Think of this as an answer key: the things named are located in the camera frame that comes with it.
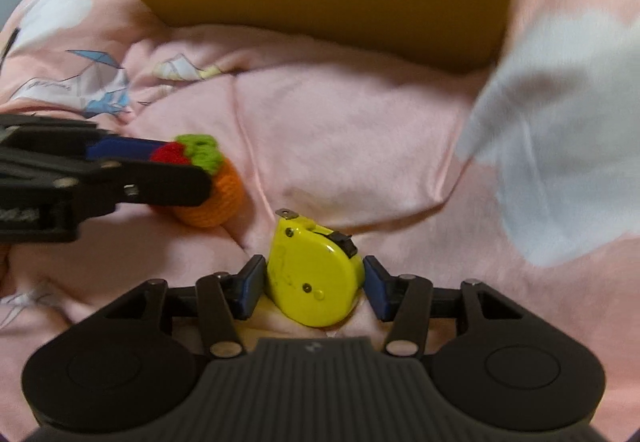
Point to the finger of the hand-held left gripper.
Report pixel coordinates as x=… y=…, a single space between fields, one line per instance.
x=165 y=184
x=120 y=150

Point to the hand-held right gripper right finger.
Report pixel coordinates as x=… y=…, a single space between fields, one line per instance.
x=379 y=287

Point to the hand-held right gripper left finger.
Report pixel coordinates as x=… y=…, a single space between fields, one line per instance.
x=250 y=284

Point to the crochet carrot toy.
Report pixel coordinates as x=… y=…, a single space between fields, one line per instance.
x=222 y=197

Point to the yellow tape measure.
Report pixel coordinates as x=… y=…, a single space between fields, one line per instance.
x=310 y=272

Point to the pink printed blanket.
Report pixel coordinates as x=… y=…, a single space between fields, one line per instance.
x=350 y=147

